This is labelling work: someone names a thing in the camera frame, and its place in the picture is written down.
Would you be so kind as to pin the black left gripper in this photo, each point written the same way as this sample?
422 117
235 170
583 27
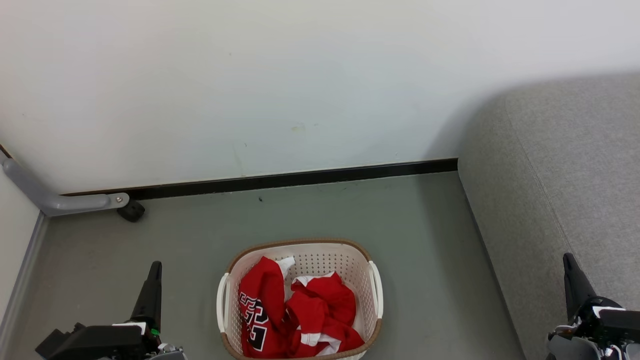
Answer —
100 342

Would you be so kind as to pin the red sports jersey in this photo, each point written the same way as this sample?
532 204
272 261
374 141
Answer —
325 310

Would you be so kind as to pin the white perforated laundry basket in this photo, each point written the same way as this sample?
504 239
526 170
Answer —
350 265

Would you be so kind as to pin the grey fabric sofa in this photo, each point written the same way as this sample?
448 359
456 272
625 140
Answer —
560 190

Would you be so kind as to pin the black baseboard strip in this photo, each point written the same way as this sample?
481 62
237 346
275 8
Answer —
300 178

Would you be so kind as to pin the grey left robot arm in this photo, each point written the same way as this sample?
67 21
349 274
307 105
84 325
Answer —
170 354

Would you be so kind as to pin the grey metal frame leg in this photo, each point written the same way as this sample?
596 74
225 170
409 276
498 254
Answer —
55 201

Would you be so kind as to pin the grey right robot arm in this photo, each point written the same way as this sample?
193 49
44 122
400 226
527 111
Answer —
570 350

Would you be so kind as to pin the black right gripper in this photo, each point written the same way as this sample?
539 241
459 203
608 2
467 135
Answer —
612 325

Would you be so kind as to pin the black caster wheel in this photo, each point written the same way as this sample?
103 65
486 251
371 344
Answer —
131 211

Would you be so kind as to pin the red jersey with black number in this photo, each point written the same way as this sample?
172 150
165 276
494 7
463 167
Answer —
262 300

